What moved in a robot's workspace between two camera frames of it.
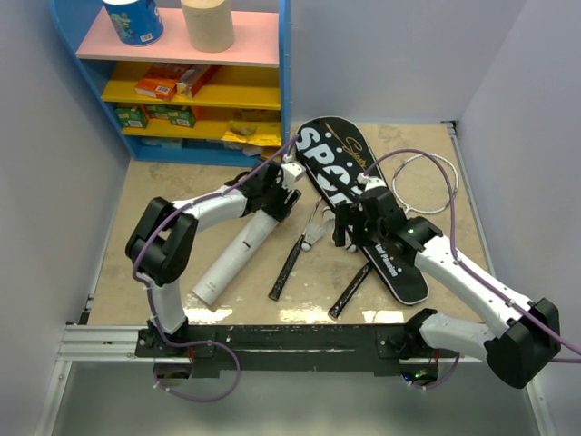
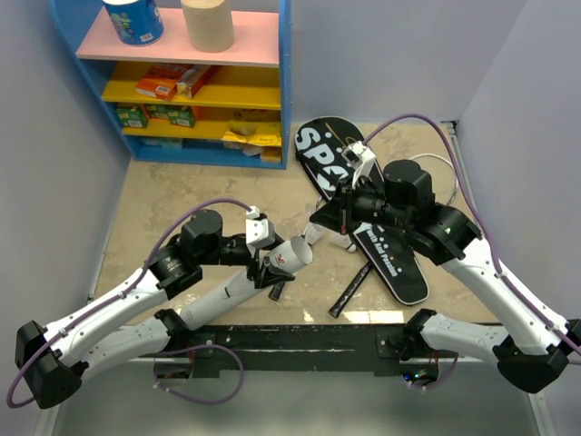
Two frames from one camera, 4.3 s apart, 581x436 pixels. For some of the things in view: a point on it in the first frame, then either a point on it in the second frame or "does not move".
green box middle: x=158 y=111 does not move
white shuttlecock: x=312 y=233 does not move
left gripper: x=281 y=210 -> x=265 y=275
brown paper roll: x=209 y=24 does not move
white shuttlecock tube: x=232 y=256 -> x=292 y=255
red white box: x=191 y=78 does not move
